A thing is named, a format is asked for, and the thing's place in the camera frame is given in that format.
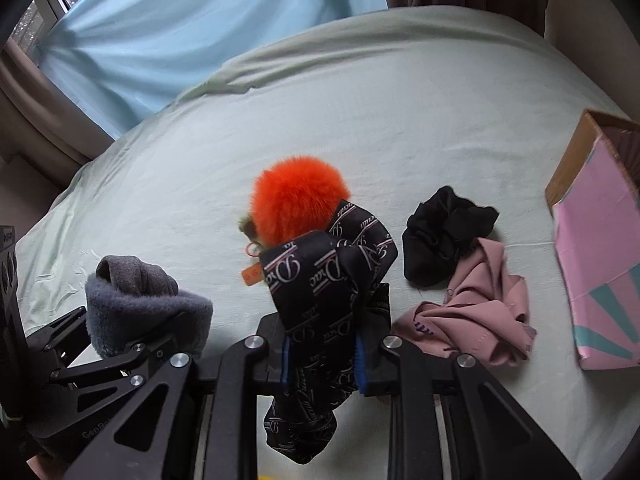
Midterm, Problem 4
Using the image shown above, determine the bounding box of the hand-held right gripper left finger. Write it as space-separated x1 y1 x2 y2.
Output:
64 312 292 480

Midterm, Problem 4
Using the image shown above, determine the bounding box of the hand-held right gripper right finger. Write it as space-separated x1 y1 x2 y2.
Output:
356 312 582 480

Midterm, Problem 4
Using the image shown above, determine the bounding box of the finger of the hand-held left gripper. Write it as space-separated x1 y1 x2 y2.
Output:
22 305 92 367
47 334 193 411

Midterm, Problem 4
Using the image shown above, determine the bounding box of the grey fleece sock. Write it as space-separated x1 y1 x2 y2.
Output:
84 255 214 361

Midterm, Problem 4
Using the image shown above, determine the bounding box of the black printed scarf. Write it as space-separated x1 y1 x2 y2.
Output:
259 199 399 465

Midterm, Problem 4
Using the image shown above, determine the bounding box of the pink cloth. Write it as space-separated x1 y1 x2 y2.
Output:
390 237 538 368

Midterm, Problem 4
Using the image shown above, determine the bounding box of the black cloth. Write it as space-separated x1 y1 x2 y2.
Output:
402 186 501 288

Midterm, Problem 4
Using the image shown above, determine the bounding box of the orange fluffy pom-pom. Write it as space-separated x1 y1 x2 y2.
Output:
237 157 353 288

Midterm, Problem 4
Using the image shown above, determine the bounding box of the light green bed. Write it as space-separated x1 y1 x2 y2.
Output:
15 5 640 480

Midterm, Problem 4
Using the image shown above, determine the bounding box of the pink cardboard box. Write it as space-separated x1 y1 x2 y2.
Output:
544 108 640 372

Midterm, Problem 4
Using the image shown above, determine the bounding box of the light blue curtain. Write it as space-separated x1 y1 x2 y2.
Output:
32 0 391 141

